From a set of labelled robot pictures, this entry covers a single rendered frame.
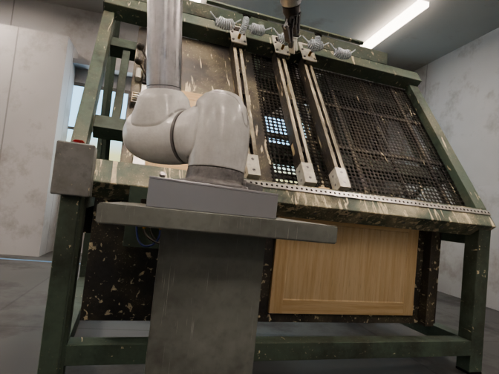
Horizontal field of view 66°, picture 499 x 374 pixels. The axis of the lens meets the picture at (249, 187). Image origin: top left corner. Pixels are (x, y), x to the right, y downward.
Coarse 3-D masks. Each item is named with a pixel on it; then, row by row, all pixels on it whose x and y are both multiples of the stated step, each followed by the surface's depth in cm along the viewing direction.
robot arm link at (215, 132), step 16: (208, 96) 100; (224, 96) 100; (192, 112) 101; (208, 112) 98; (224, 112) 98; (240, 112) 100; (176, 128) 102; (192, 128) 99; (208, 128) 97; (224, 128) 97; (240, 128) 99; (176, 144) 102; (192, 144) 99; (208, 144) 96; (224, 144) 96; (240, 144) 99; (192, 160) 99; (208, 160) 96; (224, 160) 96; (240, 160) 99
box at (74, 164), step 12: (60, 144) 127; (72, 144) 128; (84, 144) 129; (60, 156) 127; (72, 156) 128; (84, 156) 129; (96, 156) 139; (60, 168) 127; (72, 168) 128; (84, 168) 129; (60, 180) 127; (72, 180) 128; (84, 180) 129; (60, 192) 127; (72, 192) 128; (84, 192) 129
